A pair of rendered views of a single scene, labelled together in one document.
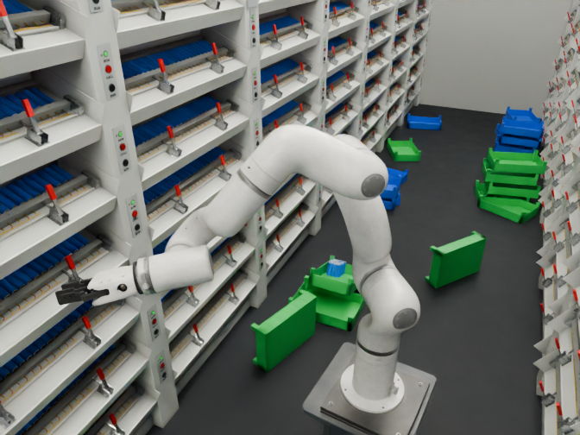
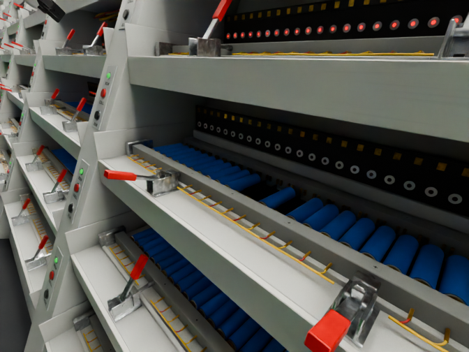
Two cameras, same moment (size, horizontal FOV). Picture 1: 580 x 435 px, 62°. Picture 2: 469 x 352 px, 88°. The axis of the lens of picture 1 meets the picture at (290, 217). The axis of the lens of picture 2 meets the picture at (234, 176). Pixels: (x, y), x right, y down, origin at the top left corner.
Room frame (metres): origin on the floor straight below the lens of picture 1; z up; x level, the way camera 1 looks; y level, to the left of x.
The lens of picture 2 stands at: (1.53, 0.04, 0.62)
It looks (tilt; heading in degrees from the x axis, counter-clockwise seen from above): 6 degrees down; 105
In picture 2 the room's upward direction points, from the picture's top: 19 degrees clockwise
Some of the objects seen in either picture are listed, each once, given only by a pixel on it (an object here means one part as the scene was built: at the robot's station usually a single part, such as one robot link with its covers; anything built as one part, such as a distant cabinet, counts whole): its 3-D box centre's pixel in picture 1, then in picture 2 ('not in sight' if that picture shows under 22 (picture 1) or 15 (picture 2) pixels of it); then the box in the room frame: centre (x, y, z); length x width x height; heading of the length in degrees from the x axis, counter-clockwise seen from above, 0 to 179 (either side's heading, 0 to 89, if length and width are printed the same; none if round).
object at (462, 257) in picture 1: (455, 259); not in sight; (1.99, -0.82, 0.10); 0.30 x 0.08 x 0.20; 120
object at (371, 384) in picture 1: (375, 364); not in sight; (1.02, -0.25, 0.39); 0.19 x 0.19 x 0.18
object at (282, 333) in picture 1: (285, 329); not in sight; (1.48, 0.02, 0.10); 0.30 x 0.08 x 0.20; 138
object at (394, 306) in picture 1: (387, 315); not in sight; (0.99, -0.26, 0.61); 0.19 x 0.12 x 0.24; 15
